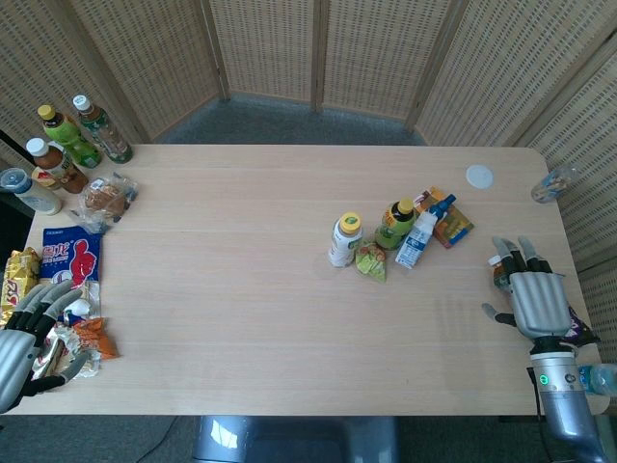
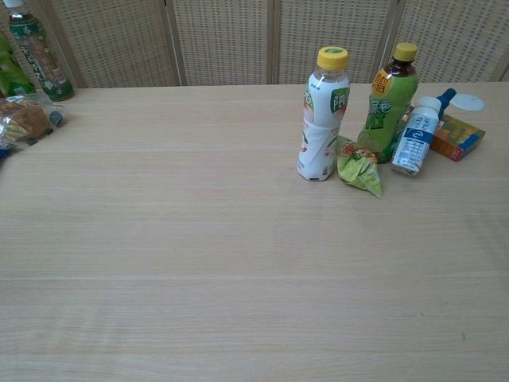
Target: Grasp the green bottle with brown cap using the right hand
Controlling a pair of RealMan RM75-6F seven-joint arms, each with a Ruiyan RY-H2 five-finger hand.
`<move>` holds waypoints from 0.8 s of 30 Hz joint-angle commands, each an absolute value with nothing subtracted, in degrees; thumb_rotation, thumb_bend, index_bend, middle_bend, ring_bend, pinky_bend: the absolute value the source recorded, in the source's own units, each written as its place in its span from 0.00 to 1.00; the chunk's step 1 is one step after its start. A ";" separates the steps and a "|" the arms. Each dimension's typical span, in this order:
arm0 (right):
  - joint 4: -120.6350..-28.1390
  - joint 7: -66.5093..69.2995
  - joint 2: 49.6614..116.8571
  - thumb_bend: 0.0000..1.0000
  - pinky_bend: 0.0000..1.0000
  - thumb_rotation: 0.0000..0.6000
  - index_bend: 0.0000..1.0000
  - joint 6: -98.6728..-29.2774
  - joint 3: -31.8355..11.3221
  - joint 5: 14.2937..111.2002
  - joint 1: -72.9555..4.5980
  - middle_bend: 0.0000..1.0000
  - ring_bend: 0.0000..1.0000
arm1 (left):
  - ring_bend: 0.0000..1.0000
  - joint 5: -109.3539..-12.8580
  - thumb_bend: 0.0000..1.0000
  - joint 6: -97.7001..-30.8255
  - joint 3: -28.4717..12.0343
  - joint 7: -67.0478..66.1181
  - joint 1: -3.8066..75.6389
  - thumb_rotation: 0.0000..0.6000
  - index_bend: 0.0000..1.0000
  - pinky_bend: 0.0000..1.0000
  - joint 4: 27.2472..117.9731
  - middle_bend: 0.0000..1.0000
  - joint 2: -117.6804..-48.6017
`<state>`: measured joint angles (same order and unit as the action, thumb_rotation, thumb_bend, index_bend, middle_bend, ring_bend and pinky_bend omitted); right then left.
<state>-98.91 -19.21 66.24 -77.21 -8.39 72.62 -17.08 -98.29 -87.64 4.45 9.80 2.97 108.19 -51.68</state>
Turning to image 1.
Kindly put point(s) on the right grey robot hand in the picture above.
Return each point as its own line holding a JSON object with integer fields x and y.
{"x": 537, "y": 301}

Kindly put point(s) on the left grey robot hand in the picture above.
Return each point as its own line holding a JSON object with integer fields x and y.
{"x": 17, "y": 347}

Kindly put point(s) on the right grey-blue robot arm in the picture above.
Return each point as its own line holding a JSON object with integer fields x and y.
{"x": 561, "y": 405}

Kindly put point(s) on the brown tea bottle white cap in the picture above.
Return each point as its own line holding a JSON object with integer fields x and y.
{"x": 55, "y": 166}

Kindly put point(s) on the white bottle yellow cap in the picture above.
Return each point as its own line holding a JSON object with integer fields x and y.
{"x": 344, "y": 241}

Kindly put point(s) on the green tea bottle yellow cap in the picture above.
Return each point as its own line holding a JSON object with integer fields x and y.
{"x": 70, "y": 140}

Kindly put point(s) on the green tea bottle white cap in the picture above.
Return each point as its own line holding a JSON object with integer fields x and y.
{"x": 103, "y": 130}

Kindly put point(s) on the orange silver snack packets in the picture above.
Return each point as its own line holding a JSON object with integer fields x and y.
{"x": 60, "y": 349}

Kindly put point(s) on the small bottle white cap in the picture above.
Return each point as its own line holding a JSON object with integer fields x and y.
{"x": 497, "y": 272}

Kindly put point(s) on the purple snack bag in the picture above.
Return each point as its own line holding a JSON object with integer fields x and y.
{"x": 581, "y": 330}

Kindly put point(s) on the yellow snack bag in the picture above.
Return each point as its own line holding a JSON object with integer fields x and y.
{"x": 19, "y": 277}

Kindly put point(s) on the small white blue packet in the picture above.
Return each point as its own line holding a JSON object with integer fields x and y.
{"x": 77, "y": 307}

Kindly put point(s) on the orange snack packet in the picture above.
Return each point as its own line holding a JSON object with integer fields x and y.
{"x": 99, "y": 337}

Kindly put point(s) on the water bottle blue label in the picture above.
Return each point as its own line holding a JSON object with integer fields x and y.
{"x": 598, "y": 381}

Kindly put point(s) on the blue white red snack bag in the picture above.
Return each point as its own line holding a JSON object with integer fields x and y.
{"x": 72, "y": 255}

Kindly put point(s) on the orange snack box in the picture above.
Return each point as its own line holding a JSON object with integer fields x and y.
{"x": 455, "y": 224}

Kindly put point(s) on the clear plastic bottle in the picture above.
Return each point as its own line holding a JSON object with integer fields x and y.
{"x": 554, "y": 184}

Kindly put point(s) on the white blue-capped drink carton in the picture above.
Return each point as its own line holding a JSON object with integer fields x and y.
{"x": 414, "y": 241}

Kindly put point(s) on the white round disc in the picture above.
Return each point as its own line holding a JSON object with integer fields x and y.
{"x": 479, "y": 176}

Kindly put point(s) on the white bottle grey cap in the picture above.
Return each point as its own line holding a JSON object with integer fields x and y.
{"x": 31, "y": 193}

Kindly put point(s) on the bread in clear bag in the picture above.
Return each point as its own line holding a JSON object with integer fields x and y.
{"x": 103, "y": 200}

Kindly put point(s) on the green snack packet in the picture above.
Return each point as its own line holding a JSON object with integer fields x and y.
{"x": 371, "y": 260}

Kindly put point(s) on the bamboo folding screen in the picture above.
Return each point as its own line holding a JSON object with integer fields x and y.
{"x": 270, "y": 48}

